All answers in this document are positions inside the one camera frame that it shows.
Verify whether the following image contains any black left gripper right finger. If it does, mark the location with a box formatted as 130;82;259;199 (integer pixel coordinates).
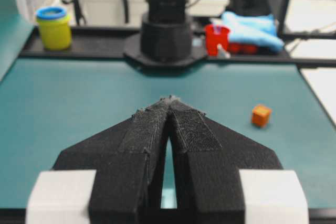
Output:
169;100;282;223

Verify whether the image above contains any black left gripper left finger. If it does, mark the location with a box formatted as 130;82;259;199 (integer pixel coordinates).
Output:
54;99;169;223

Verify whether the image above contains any small orange block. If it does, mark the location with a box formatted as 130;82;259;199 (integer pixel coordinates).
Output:
251;104;272;127

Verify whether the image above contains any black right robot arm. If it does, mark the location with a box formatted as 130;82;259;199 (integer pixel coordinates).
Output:
140;0;192;63

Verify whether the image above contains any red plastic cup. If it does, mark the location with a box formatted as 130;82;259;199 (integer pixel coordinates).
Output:
205;24;230;56

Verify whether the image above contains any red tray under cloth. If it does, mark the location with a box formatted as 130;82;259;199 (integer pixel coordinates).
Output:
228;42;258;54

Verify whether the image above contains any light blue cloth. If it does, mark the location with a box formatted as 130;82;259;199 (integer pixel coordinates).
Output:
222;11;284;52

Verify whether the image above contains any yellow jar with blue lid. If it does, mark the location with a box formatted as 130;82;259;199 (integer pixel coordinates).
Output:
36;6;72;50

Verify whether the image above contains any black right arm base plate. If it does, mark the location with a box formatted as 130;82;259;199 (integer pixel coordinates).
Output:
123;34;207;69

